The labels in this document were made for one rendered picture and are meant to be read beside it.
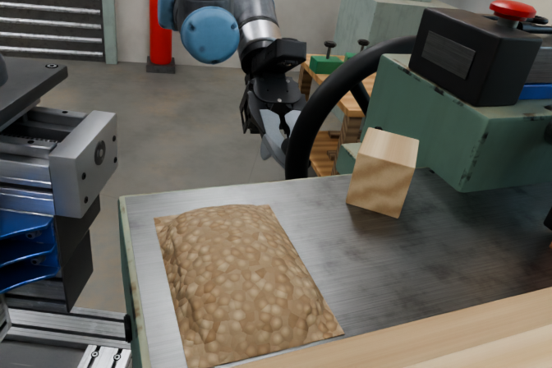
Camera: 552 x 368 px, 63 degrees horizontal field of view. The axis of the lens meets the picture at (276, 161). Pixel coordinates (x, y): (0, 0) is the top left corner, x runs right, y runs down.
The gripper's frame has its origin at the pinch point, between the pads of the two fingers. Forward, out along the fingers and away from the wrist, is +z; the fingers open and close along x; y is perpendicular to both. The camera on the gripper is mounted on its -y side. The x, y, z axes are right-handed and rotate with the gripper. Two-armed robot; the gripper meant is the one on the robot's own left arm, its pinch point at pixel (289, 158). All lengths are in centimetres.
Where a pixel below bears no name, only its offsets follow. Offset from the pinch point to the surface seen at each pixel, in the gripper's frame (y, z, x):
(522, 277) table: -28.8, 25.0, 0.4
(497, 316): -34.3, 27.5, 8.3
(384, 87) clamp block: -22.3, 6.1, -0.5
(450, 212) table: -25.8, 19.7, 0.8
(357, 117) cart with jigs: 56, -49, -52
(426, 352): -34.6, 28.3, 12.0
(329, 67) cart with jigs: 65, -78, -53
